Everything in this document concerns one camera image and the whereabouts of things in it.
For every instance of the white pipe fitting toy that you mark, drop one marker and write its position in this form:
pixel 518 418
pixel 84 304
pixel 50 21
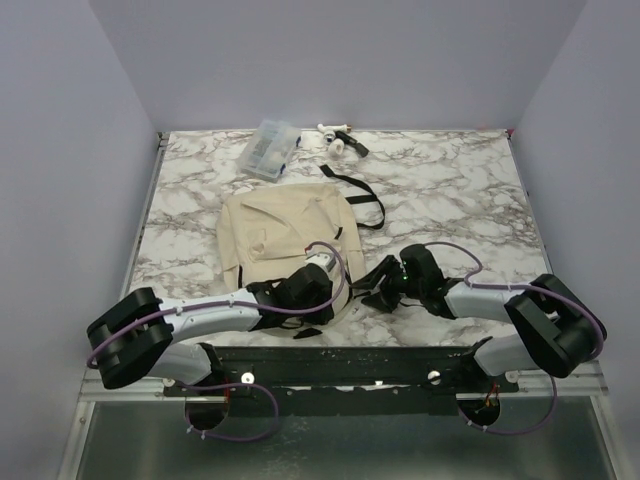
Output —
pixel 335 144

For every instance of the aluminium rail frame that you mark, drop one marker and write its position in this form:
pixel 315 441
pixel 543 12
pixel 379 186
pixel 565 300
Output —
pixel 586 380

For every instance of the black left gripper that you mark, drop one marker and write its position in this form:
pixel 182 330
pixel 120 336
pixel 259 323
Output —
pixel 321 317

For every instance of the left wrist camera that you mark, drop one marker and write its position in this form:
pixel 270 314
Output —
pixel 324 260

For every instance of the clear plastic organizer box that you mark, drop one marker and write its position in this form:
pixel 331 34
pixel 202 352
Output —
pixel 269 150

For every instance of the beige canvas student backpack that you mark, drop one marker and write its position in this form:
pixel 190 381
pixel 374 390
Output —
pixel 266 234

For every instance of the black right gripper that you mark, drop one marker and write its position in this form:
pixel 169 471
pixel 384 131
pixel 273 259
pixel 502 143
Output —
pixel 385 298

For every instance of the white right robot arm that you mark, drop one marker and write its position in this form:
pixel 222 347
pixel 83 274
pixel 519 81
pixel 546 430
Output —
pixel 555 331

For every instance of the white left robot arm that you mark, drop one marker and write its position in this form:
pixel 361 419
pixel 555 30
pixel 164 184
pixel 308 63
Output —
pixel 142 335

